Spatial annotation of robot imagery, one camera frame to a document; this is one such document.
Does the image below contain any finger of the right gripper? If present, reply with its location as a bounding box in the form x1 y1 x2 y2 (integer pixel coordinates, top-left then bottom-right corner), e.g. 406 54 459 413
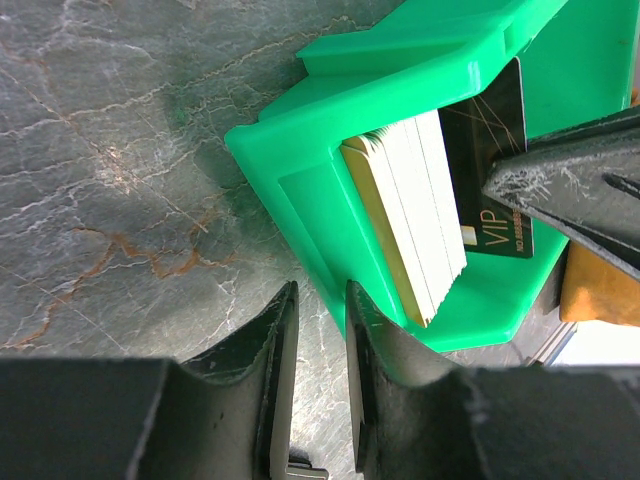
483 107 639 279

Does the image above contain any mustard canvas tote bag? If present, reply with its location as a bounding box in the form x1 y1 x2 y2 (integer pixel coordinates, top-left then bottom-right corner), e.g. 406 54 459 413
559 242 639 327

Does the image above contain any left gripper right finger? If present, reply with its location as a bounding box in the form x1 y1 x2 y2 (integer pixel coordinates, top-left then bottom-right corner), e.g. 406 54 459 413
346 280 480 479

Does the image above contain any green plastic bin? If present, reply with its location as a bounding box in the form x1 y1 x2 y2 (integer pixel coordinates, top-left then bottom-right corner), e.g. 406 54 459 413
225 1 639 352

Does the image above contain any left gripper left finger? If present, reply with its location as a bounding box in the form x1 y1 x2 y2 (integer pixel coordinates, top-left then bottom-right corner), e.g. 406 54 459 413
183 281 328 479

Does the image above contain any black VIP card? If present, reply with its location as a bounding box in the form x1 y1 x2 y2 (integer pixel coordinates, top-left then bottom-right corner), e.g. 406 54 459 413
438 57 535 260

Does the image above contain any stack of white cards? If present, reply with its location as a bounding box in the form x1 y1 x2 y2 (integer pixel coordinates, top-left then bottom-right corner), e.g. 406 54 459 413
340 111 467 327

